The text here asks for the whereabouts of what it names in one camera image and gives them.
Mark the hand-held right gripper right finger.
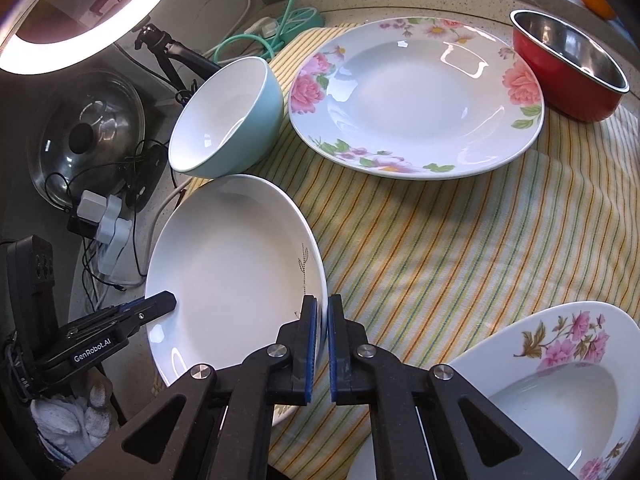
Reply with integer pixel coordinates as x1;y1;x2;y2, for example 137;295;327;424
327;294;577;480

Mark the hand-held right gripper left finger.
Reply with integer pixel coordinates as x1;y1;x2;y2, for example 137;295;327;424
65;294;321;480

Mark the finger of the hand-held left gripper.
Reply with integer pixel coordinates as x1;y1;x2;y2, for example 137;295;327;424
119;290;174;314
116;295;178;334

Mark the plain white plate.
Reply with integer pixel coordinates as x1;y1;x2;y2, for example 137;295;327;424
144;174;329;427

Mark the stainless steel bowl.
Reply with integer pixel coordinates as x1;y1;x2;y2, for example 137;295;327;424
509;9;631;122

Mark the person's left hand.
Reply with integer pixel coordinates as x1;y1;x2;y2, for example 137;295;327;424
30;379;121;462

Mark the white plug adapter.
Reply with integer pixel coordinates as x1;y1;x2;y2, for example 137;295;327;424
95;196;134;276
79;190;109;224

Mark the black round stand base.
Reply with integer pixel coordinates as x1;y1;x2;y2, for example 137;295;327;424
120;142;169;211

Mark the striped cloth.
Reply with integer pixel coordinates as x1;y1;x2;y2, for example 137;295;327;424
150;25;640;480

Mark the glass pot lid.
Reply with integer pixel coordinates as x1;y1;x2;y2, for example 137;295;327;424
27;70;146;209

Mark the white cup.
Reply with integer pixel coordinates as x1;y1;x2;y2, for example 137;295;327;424
167;56;285;179

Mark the deep floral plate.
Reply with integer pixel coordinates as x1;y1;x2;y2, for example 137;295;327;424
345;301;640;480

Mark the black tripod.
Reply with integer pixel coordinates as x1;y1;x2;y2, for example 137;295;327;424
134;24;222;107

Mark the large floral plate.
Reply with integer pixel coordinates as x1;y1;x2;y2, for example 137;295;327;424
288;17;546;181

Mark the teal citrus-shaped trivet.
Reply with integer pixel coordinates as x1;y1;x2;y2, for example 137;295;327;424
280;6;325;43

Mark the ring light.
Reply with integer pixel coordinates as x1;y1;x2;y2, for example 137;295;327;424
0;0;191;75

